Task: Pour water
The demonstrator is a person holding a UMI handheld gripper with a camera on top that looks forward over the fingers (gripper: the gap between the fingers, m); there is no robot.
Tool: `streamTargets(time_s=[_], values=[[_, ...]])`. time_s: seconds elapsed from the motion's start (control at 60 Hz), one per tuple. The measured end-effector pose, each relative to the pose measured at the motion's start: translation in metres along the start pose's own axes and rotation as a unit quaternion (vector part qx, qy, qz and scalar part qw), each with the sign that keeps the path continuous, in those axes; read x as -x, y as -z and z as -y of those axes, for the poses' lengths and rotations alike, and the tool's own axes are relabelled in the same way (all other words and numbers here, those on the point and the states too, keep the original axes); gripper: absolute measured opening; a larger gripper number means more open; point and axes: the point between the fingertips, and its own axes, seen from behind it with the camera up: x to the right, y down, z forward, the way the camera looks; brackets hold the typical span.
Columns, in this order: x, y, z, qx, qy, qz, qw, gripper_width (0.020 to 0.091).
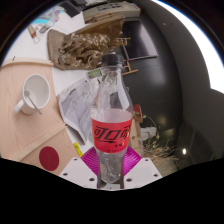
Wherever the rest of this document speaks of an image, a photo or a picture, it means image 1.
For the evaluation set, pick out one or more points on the white cabinet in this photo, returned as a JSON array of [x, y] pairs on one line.
[[110, 11]]

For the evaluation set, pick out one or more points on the beige wooden drawing board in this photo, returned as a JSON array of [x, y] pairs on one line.
[[20, 131]]

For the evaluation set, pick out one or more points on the white ceramic mug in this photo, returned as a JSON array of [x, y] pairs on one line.
[[40, 86]]

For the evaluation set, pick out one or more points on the small yellow tag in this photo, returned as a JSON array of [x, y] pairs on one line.
[[77, 149]]

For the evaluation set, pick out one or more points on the small ink jar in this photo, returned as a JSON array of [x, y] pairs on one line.
[[46, 27]]

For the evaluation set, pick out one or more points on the metal spoon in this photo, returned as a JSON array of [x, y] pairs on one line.
[[32, 101]]

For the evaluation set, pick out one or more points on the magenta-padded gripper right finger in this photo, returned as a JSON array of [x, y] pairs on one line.
[[144, 171]]

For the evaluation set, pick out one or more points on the recessed ceiling lights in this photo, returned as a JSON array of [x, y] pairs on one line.
[[184, 151]]

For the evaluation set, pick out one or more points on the colourful booklet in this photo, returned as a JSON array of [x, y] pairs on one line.
[[50, 15]]

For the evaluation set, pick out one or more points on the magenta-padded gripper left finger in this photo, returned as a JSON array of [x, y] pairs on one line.
[[76, 171]]

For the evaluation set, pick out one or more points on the brown cardboard box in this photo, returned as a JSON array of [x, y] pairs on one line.
[[135, 135]]

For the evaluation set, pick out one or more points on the white spray bottle green label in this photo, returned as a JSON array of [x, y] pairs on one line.
[[95, 73]]

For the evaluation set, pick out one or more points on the long ceiling light strip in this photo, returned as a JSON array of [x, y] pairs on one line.
[[206, 53]]

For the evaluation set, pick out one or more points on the wooden easel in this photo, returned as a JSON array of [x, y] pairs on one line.
[[128, 56]]

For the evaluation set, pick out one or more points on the stacked black boxes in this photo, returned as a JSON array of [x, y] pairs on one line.
[[75, 6]]

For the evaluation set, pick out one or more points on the red box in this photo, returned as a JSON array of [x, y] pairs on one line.
[[137, 111]]

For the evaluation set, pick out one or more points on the black wall screen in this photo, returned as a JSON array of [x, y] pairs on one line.
[[140, 40]]

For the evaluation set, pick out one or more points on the clear bottle with red label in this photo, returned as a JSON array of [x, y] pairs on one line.
[[111, 133]]

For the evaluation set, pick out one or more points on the gold sculpture on wooden base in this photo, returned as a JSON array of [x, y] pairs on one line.
[[83, 50]]

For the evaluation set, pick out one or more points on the flat round red coaster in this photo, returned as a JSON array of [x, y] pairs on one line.
[[49, 158]]

